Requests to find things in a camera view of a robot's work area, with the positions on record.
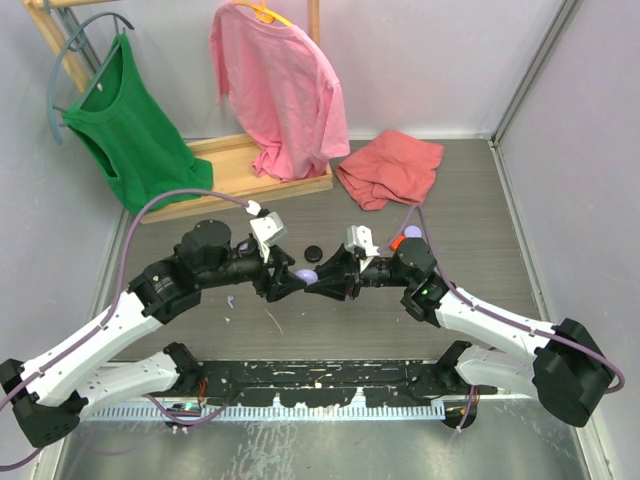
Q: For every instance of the coral folded cloth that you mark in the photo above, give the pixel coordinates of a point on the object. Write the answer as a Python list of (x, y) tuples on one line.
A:
[(394, 167)]

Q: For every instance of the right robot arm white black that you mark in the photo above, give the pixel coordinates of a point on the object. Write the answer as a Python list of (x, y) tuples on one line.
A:
[(559, 365)]

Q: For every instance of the lilac earbud charging case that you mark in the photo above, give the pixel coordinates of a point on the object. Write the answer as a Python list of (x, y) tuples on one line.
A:
[(413, 231)]

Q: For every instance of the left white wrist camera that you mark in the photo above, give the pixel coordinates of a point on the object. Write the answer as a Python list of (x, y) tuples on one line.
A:
[(268, 231)]

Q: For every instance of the orange round charging case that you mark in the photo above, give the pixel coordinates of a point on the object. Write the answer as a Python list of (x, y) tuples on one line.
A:
[(395, 244)]

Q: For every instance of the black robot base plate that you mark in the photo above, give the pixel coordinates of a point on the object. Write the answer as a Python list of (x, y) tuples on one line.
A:
[(393, 383)]

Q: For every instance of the aluminium corner post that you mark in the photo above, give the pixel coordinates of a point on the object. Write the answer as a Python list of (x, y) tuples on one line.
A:
[(551, 38)]

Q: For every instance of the lilac round charging case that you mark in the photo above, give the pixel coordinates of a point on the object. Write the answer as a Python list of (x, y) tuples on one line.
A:
[(309, 276)]

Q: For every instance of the white slotted cable duct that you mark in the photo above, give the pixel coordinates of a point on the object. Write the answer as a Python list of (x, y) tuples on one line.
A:
[(356, 411)]

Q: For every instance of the wooden clothes rack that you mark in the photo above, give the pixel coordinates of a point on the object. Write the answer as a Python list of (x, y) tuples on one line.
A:
[(231, 156)]

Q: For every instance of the black round charging case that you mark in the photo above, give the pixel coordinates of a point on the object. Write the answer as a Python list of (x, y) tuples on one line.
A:
[(313, 254)]

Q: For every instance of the green tank top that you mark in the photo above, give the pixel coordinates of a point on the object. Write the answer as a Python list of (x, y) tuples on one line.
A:
[(138, 149)]

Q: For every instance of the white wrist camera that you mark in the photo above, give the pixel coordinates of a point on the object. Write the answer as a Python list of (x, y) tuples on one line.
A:
[(268, 231), (359, 242)]

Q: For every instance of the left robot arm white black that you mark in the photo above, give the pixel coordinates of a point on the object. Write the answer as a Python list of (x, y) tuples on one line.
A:
[(52, 392)]

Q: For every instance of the yellow hanger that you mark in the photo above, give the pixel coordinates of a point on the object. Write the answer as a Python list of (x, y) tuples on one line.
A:
[(263, 13)]

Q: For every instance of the pink t-shirt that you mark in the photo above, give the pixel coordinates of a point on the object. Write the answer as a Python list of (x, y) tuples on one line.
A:
[(283, 92)]

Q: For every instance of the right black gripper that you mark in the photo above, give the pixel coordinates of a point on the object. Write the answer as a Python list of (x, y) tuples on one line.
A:
[(345, 263)]

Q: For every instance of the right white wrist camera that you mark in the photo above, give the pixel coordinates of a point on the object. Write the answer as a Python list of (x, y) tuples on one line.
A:
[(359, 242)]

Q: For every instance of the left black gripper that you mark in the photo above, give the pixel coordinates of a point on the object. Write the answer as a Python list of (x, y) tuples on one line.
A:
[(267, 285)]

